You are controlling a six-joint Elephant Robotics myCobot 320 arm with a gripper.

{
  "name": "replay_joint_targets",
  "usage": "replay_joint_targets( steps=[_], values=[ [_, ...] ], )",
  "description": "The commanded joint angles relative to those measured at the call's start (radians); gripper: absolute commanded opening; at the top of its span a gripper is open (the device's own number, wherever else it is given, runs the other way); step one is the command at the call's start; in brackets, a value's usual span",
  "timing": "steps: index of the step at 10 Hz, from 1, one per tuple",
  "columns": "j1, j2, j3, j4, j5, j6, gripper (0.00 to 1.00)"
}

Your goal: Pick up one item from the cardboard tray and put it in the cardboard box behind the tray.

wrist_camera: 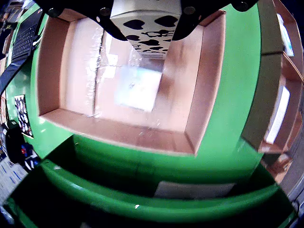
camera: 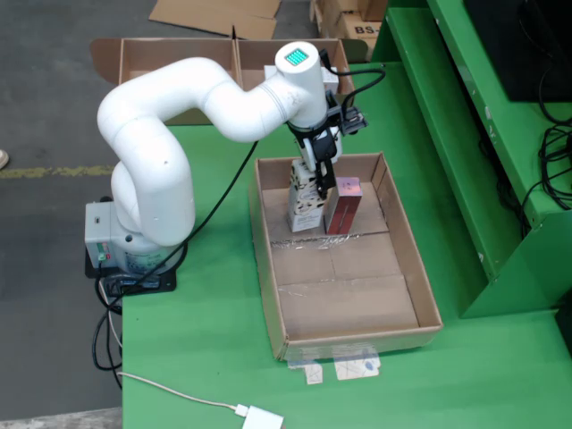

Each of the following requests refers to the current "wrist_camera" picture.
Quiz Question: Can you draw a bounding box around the large shallow cardboard tray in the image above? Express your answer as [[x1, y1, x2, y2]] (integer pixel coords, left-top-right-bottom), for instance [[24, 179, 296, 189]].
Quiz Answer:
[[37, 8, 226, 157]]

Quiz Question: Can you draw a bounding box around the long white carton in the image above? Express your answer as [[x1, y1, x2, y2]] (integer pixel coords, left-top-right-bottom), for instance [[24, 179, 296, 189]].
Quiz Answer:
[[265, 85, 291, 144]]

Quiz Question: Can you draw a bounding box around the black patterned card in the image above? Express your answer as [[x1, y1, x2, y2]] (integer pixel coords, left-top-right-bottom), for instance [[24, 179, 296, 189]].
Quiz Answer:
[[14, 94, 34, 138]]

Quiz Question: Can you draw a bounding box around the small labelled cardboard carton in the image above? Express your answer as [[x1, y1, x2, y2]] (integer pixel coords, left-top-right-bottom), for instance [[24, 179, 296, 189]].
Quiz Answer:
[[268, 158, 293, 183]]

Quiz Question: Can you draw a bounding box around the printed white paper sheet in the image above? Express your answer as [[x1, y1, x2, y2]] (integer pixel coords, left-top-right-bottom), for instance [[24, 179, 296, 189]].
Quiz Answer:
[[0, 158, 29, 202]]

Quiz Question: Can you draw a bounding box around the pale grey flat sheet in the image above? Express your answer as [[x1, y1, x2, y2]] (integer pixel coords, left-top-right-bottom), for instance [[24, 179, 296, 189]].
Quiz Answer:
[[153, 180, 236, 199]]

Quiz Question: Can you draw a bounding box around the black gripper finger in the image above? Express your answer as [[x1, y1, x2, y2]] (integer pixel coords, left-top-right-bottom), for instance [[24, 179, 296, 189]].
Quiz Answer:
[[171, 0, 259, 41], [33, 0, 129, 42]]

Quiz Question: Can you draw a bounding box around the black rounded device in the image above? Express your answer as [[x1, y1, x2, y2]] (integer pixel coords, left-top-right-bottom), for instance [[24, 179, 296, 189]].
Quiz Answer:
[[5, 128, 24, 164]]

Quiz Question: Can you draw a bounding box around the open brown cardboard box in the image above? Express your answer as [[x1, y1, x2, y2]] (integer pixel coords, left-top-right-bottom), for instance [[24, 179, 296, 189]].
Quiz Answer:
[[241, 53, 304, 154], [257, 0, 304, 83]]

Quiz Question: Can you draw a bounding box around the blue red small object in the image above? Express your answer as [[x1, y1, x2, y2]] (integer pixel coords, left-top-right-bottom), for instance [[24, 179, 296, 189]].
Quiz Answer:
[[20, 143, 38, 167]]

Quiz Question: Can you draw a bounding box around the cow print hand cream box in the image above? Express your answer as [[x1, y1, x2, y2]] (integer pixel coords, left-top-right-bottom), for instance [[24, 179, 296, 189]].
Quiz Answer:
[[110, 0, 183, 60]]

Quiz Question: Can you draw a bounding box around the black laptop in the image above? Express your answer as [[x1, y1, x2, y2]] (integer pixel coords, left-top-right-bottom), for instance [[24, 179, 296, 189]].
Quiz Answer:
[[0, 9, 46, 95]]

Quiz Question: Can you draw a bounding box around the green metal shelf unit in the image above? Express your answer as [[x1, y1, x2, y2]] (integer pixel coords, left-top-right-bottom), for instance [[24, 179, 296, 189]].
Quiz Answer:
[[0, 135, 297, 228]]

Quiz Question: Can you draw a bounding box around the reddish brown cosmetic box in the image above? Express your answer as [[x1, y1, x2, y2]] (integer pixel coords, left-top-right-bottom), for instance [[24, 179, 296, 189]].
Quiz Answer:
[[113, 66, 163, 112]]

